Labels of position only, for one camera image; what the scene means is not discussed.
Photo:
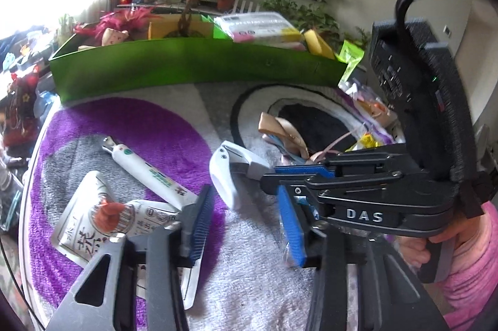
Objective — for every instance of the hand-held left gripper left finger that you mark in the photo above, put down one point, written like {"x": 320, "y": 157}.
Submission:
{"x": 198, "y": 226}

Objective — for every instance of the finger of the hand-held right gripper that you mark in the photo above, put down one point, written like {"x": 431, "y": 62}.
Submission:
{"x": 284, "y": 183}
{"x": 303, "y": 170}

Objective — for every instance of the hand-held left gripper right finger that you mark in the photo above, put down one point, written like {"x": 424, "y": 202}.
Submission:
{"x": 291, "y": 226}

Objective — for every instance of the white plastic clipper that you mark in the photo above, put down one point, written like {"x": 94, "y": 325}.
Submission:
{"x": 223, "y": 175}

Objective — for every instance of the grey snack pouch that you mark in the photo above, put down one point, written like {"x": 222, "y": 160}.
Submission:
{"x": 81, "y": 233}

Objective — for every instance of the green storage box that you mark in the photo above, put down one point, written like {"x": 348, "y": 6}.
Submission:
{"x": 175, "y": 62}

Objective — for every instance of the red feather toy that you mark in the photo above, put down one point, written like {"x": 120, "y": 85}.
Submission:
{"x": 116, "y": 21}

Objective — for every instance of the person's right forearm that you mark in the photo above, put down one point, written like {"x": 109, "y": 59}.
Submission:
{"x": 478, "y": 276}

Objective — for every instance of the person's right hand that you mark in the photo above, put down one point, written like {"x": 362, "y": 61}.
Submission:
{"x": 414, "y": 251}

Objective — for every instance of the purple grey rug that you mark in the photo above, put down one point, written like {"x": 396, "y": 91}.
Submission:
{"x": 241, "y": 249}

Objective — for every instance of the pink satin ribbon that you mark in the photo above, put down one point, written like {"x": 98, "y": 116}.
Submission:
{"x": 272, "y": 124}

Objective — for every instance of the yellow snack packet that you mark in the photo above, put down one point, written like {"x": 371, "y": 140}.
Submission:
{"x": 365, "y": 140}

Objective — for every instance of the white tube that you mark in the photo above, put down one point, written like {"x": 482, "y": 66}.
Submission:
{"x": 136, "y": 165}

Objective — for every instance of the green pouch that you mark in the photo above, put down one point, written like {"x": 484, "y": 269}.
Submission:
{"x": 350, "y": 58}

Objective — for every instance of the yellow box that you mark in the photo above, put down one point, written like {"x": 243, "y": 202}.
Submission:
{"x": 317, "y": 43}

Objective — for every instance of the white tissue pack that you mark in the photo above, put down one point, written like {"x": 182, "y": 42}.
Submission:
{"x": 256, "y": 25}

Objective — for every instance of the white router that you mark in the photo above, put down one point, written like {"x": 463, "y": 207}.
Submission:
{"x": 247, "y": 7}

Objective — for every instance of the light blue plastic bag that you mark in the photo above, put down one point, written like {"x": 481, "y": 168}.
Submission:
{"x": 46, "y": 103}

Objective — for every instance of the orange cardboard box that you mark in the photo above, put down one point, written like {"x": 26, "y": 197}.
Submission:
{"x": 163, "y": 29}

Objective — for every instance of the cream spotted object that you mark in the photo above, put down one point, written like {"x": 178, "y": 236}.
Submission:
{"x": 114, "y": 37}

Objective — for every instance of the red snack bag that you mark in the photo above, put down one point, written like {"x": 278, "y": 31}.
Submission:
{"x": 19, "y": 109}

